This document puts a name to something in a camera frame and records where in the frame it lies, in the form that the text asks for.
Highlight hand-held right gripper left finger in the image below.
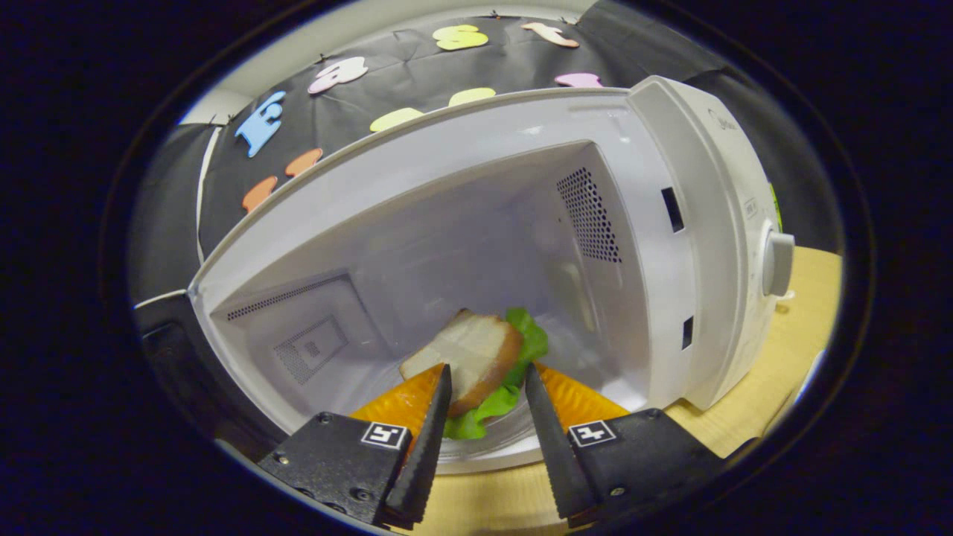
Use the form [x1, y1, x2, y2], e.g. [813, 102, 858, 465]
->
[257, 363, 453, 531]

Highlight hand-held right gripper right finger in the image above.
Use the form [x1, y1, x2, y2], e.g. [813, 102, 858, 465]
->
[525, 361, 727, 529]

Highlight bread and lettuce sandwich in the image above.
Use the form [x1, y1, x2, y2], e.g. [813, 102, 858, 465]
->
[399, 307, 549, 440]

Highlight white microwave oven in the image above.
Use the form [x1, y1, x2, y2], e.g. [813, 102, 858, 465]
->
[134, 74, 797, 477]

